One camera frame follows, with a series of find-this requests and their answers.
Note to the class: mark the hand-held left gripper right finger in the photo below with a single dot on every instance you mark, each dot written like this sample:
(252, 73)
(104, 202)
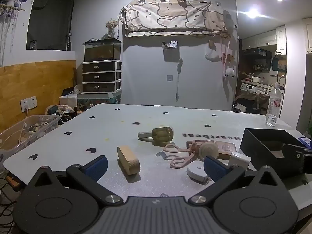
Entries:
(215, 169)

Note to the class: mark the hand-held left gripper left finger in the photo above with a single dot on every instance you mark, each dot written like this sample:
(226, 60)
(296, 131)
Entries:
(95, 168)

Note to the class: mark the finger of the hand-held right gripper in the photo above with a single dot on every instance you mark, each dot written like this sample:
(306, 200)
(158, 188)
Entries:
(296, 154)

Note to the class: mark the round clear plastic container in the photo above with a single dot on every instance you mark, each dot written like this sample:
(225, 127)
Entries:
(196, 171)

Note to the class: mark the small white box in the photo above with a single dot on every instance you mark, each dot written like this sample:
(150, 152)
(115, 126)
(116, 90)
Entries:
(240, 162)

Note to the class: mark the pink scissors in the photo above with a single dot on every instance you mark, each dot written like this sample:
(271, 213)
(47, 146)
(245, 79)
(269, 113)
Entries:
(193, 147)

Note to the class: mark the oval wooden block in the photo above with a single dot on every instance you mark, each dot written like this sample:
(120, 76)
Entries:
(129, 160)

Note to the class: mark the black box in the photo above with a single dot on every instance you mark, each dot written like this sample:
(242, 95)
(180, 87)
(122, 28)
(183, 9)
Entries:
(258, 148)

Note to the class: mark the blue white tissue pack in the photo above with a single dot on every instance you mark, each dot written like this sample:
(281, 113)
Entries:
(306, 141)

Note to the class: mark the round wooden disc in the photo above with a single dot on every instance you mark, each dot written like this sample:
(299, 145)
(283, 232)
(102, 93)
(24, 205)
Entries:
(209, 151)

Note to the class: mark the brown embossed flat box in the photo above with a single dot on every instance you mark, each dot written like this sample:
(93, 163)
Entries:
(228, 148)

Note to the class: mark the clear water bottle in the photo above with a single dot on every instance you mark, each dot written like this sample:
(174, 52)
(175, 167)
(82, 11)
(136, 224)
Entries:
(273, 107)

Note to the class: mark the clear plastic storage bin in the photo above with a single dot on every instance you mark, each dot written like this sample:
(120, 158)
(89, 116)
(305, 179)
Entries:
(14, 139)

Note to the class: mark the white drawer unit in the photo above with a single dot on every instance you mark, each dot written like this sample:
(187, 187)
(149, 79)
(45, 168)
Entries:
(100, 76)

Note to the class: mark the teal hanging bag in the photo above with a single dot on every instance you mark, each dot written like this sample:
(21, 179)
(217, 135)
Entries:
(274, 63)

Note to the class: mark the white plush toy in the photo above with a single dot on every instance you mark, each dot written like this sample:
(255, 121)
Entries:
(229, 72)

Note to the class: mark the white plastic bag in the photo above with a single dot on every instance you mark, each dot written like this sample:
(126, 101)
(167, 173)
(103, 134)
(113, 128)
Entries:
(212, 55)

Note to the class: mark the glass fish tank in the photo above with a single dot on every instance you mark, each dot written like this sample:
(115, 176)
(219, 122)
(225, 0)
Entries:
(102, 50)

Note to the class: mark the white kitchen cabinet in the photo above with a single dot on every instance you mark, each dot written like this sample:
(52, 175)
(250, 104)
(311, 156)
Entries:
(263, 40)

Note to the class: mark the dried flower bouquet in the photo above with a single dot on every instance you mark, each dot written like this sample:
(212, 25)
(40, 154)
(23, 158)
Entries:
(111, 25)

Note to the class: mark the dark window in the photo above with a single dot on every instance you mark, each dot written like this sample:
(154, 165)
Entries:
(51, 22)

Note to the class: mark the printed cartoon cloth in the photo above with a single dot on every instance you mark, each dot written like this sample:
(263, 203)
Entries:
(170, 17)

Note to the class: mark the white wall socket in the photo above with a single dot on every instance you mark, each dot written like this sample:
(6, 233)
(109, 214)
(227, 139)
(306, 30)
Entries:
(29, 103)

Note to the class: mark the small wall holder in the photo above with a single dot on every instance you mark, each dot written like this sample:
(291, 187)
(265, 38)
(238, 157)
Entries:
(170, 44)

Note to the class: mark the macrame wall hanging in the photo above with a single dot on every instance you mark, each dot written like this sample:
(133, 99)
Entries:
(7, 17)

